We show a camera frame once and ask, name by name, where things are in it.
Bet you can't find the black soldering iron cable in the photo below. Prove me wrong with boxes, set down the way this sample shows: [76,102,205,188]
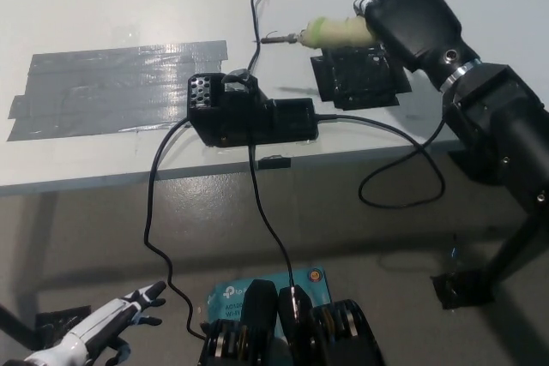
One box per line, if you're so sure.
[316,113,447,208]

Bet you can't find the thin black loose wire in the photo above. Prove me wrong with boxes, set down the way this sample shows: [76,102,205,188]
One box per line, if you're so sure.
[246,0,271,78]

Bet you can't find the grey duct tape patch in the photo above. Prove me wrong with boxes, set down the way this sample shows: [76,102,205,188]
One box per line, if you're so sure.
[6,39,228,142]

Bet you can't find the tape-wrapped soldering iron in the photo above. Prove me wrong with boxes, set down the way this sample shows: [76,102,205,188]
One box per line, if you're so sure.
[260,16,378,50]

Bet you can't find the black cable to robot torso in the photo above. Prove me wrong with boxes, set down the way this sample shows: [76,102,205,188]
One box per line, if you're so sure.
[248,145,301,311]

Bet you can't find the small black tape piece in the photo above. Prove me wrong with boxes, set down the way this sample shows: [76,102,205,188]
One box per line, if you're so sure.
[258,155,292,171]

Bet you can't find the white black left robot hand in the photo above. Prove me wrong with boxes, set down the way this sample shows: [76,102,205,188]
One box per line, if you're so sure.
[23,280,167,366]

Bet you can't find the black robot torso blocks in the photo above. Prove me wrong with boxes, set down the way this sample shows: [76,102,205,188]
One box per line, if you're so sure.
[199,279,385,366]

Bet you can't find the black slanted pole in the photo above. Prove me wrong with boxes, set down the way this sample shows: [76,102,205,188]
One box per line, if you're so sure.
[0,303,35,348]

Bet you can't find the teal tp-link box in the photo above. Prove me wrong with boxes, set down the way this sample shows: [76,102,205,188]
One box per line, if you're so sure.
[206,267,335,328]

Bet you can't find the black slanted table leg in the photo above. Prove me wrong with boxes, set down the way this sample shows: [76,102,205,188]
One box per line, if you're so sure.
[484,211,549,294]

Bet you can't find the long black power cable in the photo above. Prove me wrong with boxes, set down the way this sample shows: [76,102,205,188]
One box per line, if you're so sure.
[143,119,209,339]

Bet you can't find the black floor tape under leg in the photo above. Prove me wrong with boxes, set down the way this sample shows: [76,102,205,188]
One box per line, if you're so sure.
[430,269,497,310]

